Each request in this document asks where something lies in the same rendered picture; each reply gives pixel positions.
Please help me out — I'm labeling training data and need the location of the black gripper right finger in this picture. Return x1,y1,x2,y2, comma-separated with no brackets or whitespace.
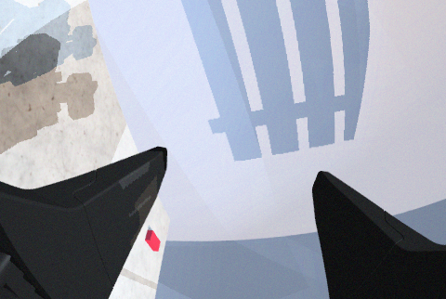
312,170,446,299

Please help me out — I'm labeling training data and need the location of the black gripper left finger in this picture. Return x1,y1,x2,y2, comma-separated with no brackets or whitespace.
0,147,168,299

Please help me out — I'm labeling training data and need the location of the red rectangular bar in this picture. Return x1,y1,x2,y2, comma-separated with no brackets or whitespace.
145,229,160,252

